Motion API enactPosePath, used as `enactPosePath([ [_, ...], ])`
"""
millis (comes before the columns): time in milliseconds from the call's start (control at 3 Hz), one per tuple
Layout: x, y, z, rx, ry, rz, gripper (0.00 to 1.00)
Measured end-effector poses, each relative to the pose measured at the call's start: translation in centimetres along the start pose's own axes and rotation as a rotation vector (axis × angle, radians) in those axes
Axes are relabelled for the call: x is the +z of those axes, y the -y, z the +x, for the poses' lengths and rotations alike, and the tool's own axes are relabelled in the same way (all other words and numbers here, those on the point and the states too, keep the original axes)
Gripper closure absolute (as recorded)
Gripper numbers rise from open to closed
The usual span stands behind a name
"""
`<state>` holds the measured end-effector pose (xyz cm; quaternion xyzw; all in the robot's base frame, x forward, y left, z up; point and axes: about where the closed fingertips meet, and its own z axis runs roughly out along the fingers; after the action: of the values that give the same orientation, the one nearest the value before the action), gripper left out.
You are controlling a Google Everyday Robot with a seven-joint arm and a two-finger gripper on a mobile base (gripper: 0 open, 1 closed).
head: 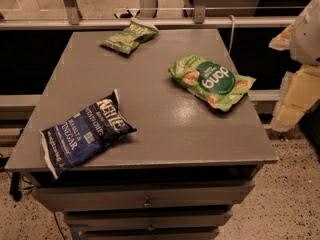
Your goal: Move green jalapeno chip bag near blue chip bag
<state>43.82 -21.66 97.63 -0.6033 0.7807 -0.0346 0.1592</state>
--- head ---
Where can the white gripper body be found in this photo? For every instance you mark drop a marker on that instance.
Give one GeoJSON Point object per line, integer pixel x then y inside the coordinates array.
{"type": "Point", "coordinates": [307, 37]}

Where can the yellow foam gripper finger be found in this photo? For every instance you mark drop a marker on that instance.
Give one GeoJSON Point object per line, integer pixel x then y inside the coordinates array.
{"type": "Point", "coordinates": [298, 93]}
{"type": "Point", "coordinates": [282, 41]}

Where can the green jalapeno chip bag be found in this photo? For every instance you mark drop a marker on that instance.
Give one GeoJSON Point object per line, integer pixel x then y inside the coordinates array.
{"type": "Point", "coordinates": [128, 40]}

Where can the green Dang snack bag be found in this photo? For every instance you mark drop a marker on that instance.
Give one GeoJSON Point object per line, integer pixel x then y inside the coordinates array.
{"type": "Point", "coordinates": [211, 82]}

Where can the blue Kettle chip bag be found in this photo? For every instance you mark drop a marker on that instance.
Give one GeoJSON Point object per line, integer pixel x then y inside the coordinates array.
{"type": "Point", "coordinates": [84, 135]}

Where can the grey drawer cabinet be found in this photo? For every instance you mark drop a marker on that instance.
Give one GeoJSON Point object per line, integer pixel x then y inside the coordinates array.
{"type": "Point", "coordinates": [179, 138]}

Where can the bottom grey drawer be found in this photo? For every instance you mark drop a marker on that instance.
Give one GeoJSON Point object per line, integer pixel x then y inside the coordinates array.
{"type": "Point", "coordinates": [158, 234]}

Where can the grey drawer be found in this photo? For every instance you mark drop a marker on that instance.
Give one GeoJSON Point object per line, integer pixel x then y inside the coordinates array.
{"type": "Point", "coordinates": [158, 234]}
{"type": "Point", "coordinates": [143, 196]}
{"type": "Point", "coordinates": [146, 221]}

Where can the middle grey drawer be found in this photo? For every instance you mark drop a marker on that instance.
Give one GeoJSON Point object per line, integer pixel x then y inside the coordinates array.
{"type": "Point", "coordinates": [146, 221]}

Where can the top grey drawer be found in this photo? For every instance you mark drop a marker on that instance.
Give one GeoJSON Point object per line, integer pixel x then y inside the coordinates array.
{"type": "Point", "coordinates": [143, 196]}

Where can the metal guard rail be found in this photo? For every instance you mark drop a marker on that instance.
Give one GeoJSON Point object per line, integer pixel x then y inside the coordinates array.
{"type": "Point", "coordinates": [105, 14]}

